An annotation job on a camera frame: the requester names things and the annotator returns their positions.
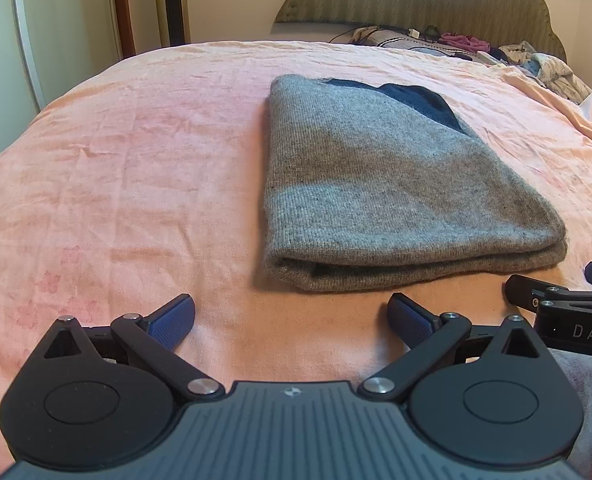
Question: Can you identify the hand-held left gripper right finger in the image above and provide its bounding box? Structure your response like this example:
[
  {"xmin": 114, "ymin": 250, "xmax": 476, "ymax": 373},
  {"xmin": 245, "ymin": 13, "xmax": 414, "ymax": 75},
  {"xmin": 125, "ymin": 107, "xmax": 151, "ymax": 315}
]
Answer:
[{"xmin": 358, "ymin": 292, "xmax": 547, "ymax": 403}]

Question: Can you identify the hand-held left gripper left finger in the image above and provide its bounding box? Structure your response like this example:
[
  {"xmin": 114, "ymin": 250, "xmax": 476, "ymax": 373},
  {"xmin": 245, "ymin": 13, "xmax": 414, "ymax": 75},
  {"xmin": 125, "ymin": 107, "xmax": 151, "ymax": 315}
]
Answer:
[{"xmin": 41, "ymin": 294, "xmax": 226, "ymax": 403}]

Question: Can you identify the grey sweater with navy sleeves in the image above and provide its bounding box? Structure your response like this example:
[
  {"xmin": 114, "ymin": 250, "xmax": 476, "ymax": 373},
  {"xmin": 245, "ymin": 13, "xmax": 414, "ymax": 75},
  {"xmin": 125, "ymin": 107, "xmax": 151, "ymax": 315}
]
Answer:
[{"xmin": 260, "ymin": 74, "xmax": 568, "ymax": 293}]

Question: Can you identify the pink bed sheet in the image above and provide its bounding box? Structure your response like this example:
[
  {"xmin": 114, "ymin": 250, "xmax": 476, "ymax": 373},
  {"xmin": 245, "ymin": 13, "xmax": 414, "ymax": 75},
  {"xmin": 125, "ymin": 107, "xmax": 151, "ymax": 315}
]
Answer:
[{"xmin": 0, "ymin": 40, "xmax": 592, "ymax": 480}]

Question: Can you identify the floral crumpled cloth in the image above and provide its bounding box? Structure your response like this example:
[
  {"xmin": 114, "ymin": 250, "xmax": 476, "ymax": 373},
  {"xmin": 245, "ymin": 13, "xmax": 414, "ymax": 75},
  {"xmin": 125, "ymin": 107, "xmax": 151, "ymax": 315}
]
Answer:
[{"xmin": 501, "ymin": 40, "xmax": 592, "ymax": 106}]

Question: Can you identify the pink crumpled cloth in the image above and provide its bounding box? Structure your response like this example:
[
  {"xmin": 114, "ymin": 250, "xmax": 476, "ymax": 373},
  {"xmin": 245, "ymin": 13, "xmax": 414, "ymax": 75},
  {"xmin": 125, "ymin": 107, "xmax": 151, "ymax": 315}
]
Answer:
[{"xmin": 438, "ymin": 32, "xmax": 489, "ymax": 53}]

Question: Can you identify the grey patterned pillow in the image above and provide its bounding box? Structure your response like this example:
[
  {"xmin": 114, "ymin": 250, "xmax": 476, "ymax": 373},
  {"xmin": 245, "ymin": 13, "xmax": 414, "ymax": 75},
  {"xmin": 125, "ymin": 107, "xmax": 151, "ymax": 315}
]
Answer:
[{"xmin": 351, "ymin": 27, "xmax": 477, "ymax": 58}]

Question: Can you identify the gold tower air conditioner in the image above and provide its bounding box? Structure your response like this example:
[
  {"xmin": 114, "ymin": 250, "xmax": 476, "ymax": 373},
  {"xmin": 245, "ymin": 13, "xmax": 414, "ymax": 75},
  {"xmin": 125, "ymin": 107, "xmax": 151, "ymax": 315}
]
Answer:
[{"xmin": 152, "ymin": 0, "xmax": 191, "ymax": 46}]

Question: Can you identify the frosted glass wardrobe door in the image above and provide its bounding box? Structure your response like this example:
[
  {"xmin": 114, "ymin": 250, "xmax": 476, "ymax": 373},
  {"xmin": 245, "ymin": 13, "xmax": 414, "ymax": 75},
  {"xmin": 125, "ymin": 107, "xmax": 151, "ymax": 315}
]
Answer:
[{"xmin": 0, "ymin": 0, "xmax": 122, "ymax": 111}]

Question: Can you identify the wooden wardrobe frame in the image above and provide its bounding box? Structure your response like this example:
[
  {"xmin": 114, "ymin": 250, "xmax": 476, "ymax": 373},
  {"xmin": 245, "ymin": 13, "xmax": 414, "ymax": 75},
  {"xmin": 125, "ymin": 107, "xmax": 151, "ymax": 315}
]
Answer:
[{"xmin": 111, "ymin": 0, "xmax": 137, "ymax": 61}]

